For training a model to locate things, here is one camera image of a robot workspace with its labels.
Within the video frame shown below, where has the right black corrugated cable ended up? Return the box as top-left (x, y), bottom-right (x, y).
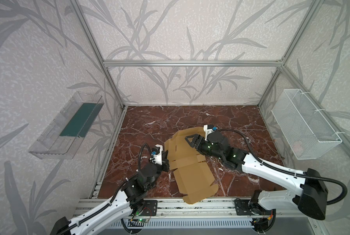
top-left (215, 128), bottom-right (348, 206)

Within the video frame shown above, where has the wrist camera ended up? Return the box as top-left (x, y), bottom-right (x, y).
top-left (203, 124), bottom-right (218, 135)
top-left (149, 145), bottom-right (163, 165)

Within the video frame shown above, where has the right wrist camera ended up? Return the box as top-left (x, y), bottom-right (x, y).
top-left (203, 124), bottom-right (218, 135)

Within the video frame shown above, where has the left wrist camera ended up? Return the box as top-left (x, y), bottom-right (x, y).
top-left (149, 145), bottom-right (163, 165)

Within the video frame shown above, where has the white wire mesh basket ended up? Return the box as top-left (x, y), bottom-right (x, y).
top-left (271, 89), bottom-right (342, 160)

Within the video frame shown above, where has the black connector box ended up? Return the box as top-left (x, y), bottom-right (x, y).
top-left (250, 218), bottom-right (269, 234)

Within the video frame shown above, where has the brown cardboard box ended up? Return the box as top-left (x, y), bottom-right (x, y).
top-left (165, 127), bottom-right (219, 204)

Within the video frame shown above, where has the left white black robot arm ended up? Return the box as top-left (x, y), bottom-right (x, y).
top-left (51, 159), bottom-right (170, 235)

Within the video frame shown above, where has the black corrugated cable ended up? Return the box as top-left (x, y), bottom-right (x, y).
top-left (215, 128), bottom-right (348, 206)
top-left (57, 143), bottom-right (152, 235)

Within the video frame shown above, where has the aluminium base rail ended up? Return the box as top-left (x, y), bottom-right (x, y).
top-left (73, 197), bottom-right (306, 219)

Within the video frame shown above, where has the left black corrugated cable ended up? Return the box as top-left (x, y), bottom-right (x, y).
top-left (57, 143), bottom-right (152, 235)

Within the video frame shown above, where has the clear plastic wall bin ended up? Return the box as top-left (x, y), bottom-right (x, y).
top-left (29, 92), bottom-right (104, 160)

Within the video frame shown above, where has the green circuit board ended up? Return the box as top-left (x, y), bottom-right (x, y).
top-left (128, 217), bottom-right (151, 227)

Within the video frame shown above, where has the aluminium frame enclosure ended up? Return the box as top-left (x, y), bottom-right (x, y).
top-left (69, 0), bottom-right (350, 221)

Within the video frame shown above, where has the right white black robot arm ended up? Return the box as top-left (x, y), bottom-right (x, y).
top-left (185, 132), bottom-right (328, 220)

